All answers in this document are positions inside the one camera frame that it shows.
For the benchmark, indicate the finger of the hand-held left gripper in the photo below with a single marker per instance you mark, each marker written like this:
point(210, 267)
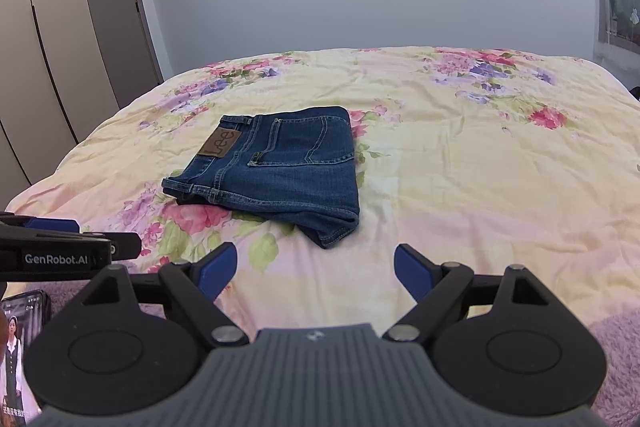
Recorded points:
point(52, 223)
point(127, 247)

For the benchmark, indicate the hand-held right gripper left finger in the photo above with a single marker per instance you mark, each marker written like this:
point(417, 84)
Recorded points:
point(220, 272)

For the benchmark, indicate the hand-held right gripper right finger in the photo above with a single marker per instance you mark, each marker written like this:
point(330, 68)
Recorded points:
point(415, 272)

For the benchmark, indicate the blue denim pants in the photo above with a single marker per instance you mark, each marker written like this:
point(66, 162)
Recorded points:
point(280, 167)

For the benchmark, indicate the black smartphone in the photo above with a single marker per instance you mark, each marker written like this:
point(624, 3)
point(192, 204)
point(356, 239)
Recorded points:
point(22, 357)

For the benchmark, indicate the floral yellow blanket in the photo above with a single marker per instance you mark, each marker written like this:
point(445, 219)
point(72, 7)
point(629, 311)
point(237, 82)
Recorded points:
point(475, 187)

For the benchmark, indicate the beige wardrobe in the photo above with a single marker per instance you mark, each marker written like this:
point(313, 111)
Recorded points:
point(45, 32)

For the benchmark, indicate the purple fluffy blanket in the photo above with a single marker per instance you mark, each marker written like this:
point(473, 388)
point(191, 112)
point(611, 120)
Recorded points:
point(620, 357)

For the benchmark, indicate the dark object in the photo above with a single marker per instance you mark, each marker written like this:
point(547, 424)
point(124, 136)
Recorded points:
point(636, 93)

